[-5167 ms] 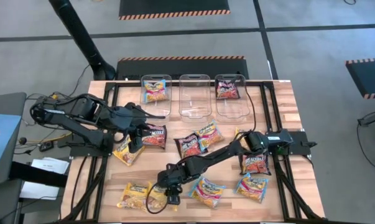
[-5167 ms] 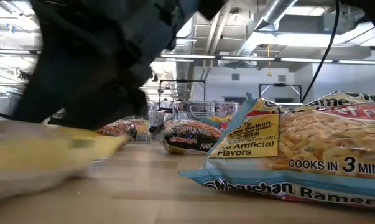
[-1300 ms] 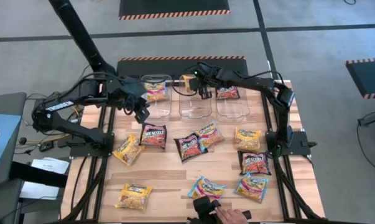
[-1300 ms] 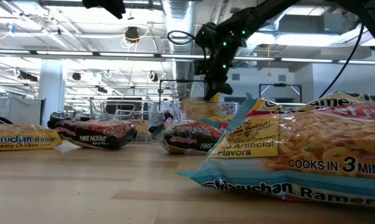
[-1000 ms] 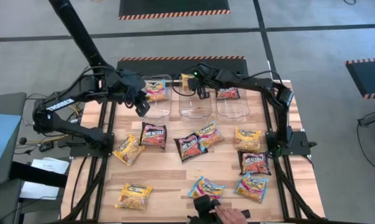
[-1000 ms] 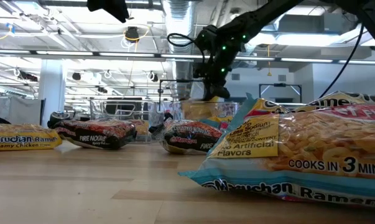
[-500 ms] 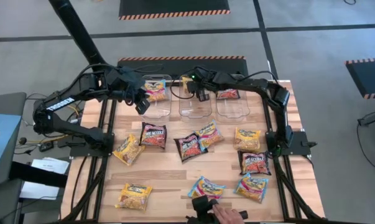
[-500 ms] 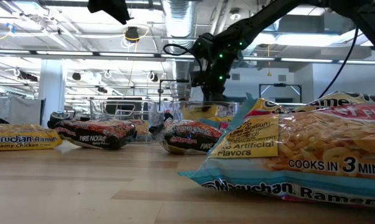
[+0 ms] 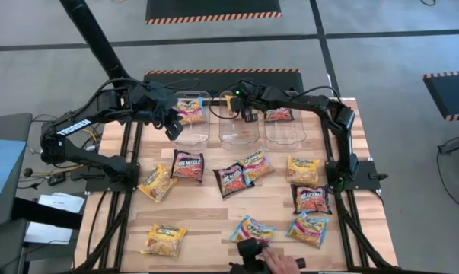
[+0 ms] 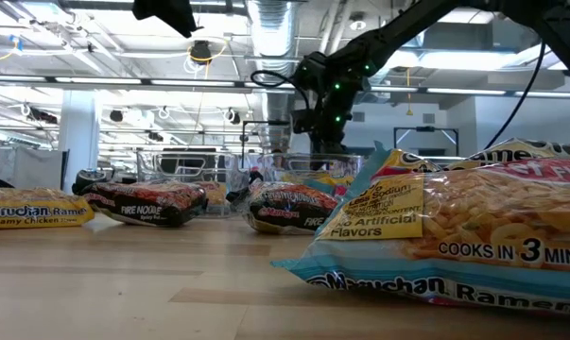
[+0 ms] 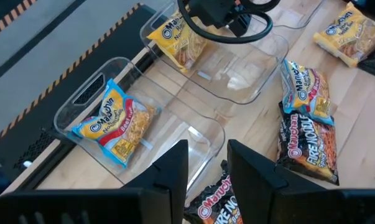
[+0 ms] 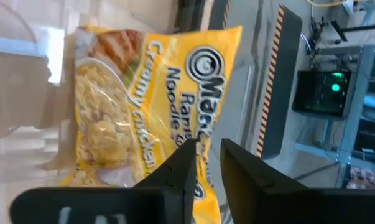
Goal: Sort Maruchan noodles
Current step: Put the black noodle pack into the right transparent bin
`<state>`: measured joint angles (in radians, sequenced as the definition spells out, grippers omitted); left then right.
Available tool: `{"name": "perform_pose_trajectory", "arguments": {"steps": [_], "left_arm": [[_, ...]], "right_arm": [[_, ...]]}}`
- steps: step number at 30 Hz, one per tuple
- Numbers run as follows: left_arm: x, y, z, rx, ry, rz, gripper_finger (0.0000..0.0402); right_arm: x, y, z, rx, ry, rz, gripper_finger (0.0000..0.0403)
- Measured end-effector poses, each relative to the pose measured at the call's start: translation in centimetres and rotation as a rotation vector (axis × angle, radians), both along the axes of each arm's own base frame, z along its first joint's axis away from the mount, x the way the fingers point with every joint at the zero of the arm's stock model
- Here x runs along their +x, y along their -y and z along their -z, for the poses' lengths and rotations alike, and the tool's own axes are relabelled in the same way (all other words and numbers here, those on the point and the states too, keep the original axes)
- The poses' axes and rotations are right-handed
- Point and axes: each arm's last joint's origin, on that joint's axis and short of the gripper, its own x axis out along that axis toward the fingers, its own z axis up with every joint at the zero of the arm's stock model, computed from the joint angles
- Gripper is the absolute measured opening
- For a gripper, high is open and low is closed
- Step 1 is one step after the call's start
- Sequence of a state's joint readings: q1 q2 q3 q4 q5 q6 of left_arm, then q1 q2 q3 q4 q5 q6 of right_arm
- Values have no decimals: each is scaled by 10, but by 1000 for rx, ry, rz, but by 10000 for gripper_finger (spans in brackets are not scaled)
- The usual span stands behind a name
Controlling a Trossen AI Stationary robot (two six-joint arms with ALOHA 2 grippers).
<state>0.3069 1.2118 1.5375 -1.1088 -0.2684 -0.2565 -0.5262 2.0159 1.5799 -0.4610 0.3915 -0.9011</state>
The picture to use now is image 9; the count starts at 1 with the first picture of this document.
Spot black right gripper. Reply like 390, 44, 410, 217
231, 80, 270, 123

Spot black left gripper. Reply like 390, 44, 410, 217
145, 88, 185, 141

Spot yellow Maruchan ramen packet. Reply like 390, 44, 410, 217
140, 223, 188, 260
223, 94, 238, 118
285, 155, 321, 187
136, 163, 179, 204

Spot blue Maruchan ramen packet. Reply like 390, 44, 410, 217
175, 97, 206, 126
237, 145, 276, 186
285, 211, 330, 250
228, 215, 279, 244

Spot black Fire Noodle packet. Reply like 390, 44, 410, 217
171, 148, 206, 183
212, 162, 256, 199
263, 107, 295, 123
291, 184, 333, 215

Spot clear plastic bin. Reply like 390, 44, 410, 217
218, 90, 261, 146
170, 90, 212, 146
262, 90, 308, 146

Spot hazard-striped black floor mat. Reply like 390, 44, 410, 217
142, 68, 305, 99
144, 0, 282, 26
422, 69, 459, 122

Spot white paper sheets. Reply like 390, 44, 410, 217
23, 192, 86, 245

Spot person's hand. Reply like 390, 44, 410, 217
261, 246, 301, 274

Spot black padded bar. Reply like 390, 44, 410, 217
11, 196, 84, 231

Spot grey side desk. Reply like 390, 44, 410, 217
0, 113, 33, 229

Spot blue sheet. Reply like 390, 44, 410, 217
0, 139, 27, 218

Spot grey chair base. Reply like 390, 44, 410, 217
437, 133, 459, 157

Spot black aluminium table frame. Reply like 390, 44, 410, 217
73, 97, 401, 274

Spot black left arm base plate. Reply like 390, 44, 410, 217
84, 162, 141, 193

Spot black camera stand pole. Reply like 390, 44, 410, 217
59, 0, 133, 83

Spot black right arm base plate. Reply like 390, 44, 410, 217
325, 160, 389, 191

